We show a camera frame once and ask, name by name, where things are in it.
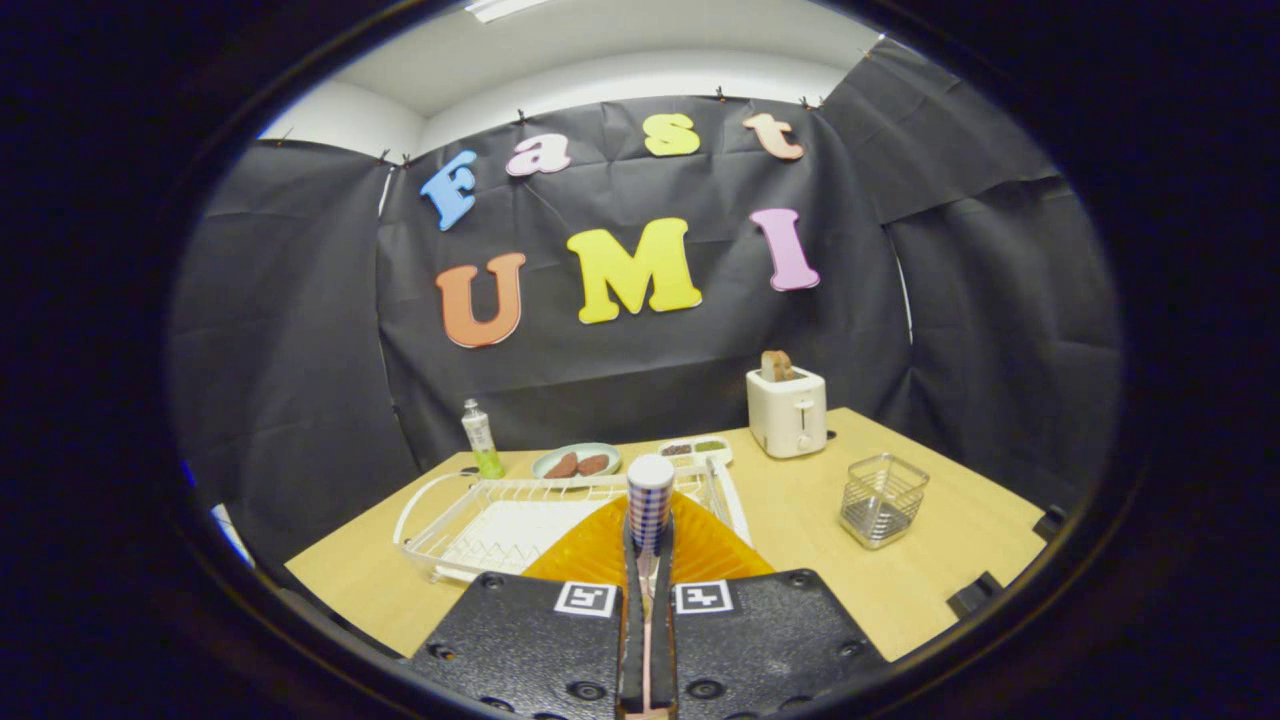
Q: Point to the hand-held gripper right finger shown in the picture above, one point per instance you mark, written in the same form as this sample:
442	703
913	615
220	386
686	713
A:
664	640

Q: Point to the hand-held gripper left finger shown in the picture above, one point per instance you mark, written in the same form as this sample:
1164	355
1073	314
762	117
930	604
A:
632	640

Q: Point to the pale green oval plate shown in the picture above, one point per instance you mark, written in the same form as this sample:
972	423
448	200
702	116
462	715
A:
580	448

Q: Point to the brown patty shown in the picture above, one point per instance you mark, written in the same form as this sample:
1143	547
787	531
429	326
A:
562	466
594	464

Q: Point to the small white divided tray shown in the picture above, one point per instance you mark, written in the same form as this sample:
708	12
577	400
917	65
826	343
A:
695	450

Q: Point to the green clear plastic bottle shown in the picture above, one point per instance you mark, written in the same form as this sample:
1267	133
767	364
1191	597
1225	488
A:
482	435

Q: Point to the cream toaster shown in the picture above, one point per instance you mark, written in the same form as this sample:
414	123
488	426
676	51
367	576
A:
785	415

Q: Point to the brown toast slice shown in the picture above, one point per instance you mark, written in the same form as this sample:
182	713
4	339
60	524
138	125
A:
777	366

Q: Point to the white ceiling light panel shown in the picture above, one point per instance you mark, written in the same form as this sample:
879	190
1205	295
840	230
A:
505	8

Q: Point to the black table edge bracket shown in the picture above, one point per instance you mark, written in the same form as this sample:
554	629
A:
975	595
1050	522

